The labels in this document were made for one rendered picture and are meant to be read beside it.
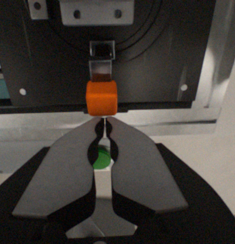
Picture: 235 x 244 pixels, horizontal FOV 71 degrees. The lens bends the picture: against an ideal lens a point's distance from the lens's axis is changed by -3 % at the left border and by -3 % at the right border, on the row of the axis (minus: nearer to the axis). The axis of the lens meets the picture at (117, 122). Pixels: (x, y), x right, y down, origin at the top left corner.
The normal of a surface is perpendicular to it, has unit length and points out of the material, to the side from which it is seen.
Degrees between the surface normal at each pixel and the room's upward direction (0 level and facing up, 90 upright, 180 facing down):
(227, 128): 0
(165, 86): 0
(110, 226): 90
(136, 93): 0
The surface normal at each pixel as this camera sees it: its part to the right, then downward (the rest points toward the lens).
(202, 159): 0.05, 0.49
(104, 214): 0.23, -0.85
